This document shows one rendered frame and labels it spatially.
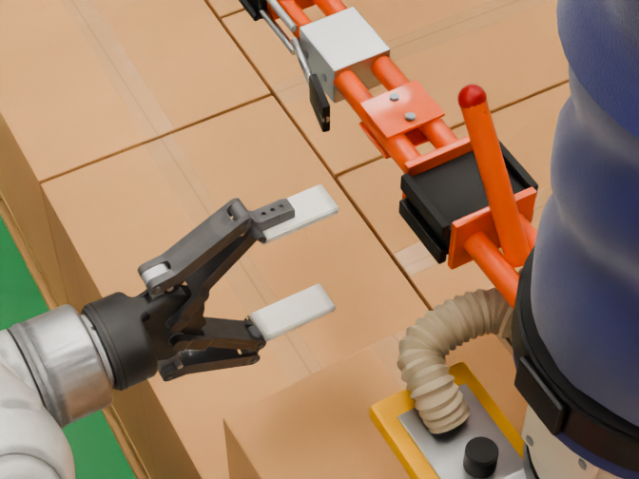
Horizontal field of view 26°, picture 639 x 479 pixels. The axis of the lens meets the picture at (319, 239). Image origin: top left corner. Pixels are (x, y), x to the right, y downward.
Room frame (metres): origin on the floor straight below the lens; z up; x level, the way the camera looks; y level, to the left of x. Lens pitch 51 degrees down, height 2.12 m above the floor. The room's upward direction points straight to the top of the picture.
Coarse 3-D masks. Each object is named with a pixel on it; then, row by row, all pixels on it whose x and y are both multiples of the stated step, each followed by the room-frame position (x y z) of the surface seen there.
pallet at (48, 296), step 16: (0, 192) 1.70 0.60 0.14; (0, 208) 1.76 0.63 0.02; (16, 224) 1.62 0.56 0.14; (16, 240) 1.68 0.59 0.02; (32, 256) 1.55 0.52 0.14; (32, 272) 1.60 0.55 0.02; (48, 288) 1.48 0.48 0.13; (48, 304) 1.52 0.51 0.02; (112, 416) 1.28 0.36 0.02; (128, 448) 1.22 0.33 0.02
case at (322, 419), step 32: (384, 352) 0.79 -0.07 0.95; (480, 352) 0.79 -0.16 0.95; (320, 384) 0.75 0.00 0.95; (352, 384) 0.75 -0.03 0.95; (384, 384) 0.75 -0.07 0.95; (512, 384) 0.75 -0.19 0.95; (256, 416) 0.71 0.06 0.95; (288, 416) 0.71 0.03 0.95; (320, 416) 0.71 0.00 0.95; (352, 416) 0.71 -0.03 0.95; (512, 416) 0.71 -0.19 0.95; (256, 448) 0.68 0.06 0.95; (288, 448) 0.68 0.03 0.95; (320, 448) 0.68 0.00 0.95; (352, 448) 0.68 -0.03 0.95; (384, 448) 0.68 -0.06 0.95
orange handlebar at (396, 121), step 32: (288, 0) 1.03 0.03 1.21; (320, 0) 1.03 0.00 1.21; (384, 64) 0.94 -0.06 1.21; (352, 96) 0.90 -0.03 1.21; (384, 96) 0.89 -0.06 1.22; (416, 96) 0.89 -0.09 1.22; (384, 128) 0.85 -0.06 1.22; (416, 128) 0.88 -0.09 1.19; (448, 128) 0.86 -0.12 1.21; (480, 256) 0.71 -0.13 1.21; (512, 288) 0.68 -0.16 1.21
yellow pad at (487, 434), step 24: (456, 384) 0.66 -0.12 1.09; (480, 384) 0.66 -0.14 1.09; (384, 408) 0.64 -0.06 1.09; (408, 408) 0.64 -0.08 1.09; (480, 408) 0.63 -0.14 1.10; (384, 432) 0.61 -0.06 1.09; (408, 432) 0.61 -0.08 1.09; (456, 432) 0.61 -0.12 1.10; (480, 432) 0.61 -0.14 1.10; (504, 432) 0.61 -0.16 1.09; (408, 456) 0.59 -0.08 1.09; (432, 456) 0.59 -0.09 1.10; (456, 456) 0.59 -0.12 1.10; (480, 456) 0.57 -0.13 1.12; (504, 456) 0.59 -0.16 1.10
